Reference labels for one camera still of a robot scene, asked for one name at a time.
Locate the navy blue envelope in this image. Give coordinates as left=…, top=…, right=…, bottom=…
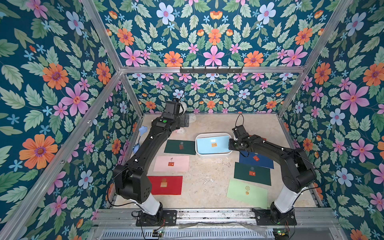
left=239, top=151, right=274, bottom=169

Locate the dark green envelope right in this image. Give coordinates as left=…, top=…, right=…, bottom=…
left=234, top=163, right=272, bottom=186

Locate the pink envelope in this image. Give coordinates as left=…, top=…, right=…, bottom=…
left=154, top=156, right=190, bottom=173

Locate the aluminium front rail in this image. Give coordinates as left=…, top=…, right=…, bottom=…
left=95, top=207, right=337, bottom=229

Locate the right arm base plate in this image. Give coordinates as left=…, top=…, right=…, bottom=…
left=252, top=209, right=297, bottom=226

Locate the dark green envelope left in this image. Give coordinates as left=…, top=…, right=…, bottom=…
left=164, top=140, right=196, bottom=155

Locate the light blue envelope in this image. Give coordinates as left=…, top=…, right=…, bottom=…
left=197, top=136, right=230, bottom=155

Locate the light green envelope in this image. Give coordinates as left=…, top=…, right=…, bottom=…
left=227, top=179, right=268, bottom=209

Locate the black hook rail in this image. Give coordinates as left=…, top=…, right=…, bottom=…
left=179, top=67, right=243, bottom=75

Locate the dark green envelope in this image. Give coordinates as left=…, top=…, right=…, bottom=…
left=164, top=140, right=196, bottom=155
left=234, top=163, right=272, bottom=186

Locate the white plastic storage box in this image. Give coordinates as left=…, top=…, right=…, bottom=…
left=195, top=133, right=232, bottom=158

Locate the red envelope front left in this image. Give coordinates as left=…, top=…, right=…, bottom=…
left=148, top=176, right=183, bottom=196

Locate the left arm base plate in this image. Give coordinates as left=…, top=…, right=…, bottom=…
left=136, top=210, right=178, bottom=227

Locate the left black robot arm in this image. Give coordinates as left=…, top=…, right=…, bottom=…
left=113, top=99, right=189, bottom=204

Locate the small green circuit board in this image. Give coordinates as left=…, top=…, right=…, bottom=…
left=273, top=229, right=290, bottom=240

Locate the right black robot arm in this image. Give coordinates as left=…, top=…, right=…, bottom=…
left=229, top=125, right=316, bottom=193

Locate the white teddy bear pink shirt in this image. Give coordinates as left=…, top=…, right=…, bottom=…
left=176, top=102, right=197, bottom=134

